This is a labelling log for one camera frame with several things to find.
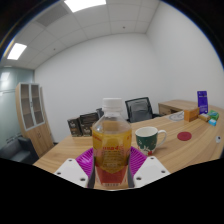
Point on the green and white mug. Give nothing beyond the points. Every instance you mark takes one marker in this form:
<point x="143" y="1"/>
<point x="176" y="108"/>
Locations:
<point x="146" y="140"/>

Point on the small light blue packet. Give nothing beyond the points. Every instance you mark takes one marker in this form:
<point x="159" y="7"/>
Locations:
<point x="212" y="122"/>

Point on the purple stand-up pouch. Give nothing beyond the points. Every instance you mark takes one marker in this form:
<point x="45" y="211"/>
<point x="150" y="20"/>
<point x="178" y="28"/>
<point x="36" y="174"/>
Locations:
<point x="202" y="101"/>

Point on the small dark printed box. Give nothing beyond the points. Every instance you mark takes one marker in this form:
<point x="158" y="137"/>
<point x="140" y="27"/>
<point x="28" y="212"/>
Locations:
<point x="74" y="127"/>

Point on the flat round red coaster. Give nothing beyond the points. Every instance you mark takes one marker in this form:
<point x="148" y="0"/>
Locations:
<point x="184" y="136"/>

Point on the dark grey sofa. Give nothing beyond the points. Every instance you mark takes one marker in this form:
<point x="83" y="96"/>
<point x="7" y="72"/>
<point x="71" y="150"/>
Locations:
<point x="18" y="150"/>

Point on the green packet stack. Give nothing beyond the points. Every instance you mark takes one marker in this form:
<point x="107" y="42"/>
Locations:
<point x="213" y="115"/>

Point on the small tan box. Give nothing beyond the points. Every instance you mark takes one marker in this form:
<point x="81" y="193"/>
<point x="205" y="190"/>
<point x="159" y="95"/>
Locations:
<point x="204" y="117"/>

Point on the rectangular ceiling light panel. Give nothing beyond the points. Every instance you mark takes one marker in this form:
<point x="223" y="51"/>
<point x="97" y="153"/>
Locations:
<point x="16" y="50"/>
<point x="85" y="4"/>

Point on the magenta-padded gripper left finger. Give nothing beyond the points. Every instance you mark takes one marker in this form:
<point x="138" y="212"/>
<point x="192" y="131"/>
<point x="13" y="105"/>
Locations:
<point x="71" y="170"/>

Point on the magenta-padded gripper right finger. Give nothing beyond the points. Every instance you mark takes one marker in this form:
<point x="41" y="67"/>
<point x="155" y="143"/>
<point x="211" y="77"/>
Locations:
<point x="150" y="170"/>

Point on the black mesh office chair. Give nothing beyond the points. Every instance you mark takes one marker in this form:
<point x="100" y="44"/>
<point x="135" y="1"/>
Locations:
<point x="139" y="110"/>

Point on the wooden cabinet with glass doors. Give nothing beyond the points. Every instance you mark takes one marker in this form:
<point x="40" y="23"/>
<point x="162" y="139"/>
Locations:
<point x="35" y="130"/>

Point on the yellow-labelled drink bottle white cap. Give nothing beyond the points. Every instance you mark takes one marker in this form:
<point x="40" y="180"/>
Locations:
<point x="111" y="146"/>

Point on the grey ceiling vent grille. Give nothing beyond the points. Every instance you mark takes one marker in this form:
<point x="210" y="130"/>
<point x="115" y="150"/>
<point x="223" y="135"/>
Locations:
<point x="51" y="15"/>

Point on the white paper sheet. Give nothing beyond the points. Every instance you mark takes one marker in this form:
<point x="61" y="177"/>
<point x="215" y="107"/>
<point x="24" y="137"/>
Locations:
<point x="176" y="116"/>

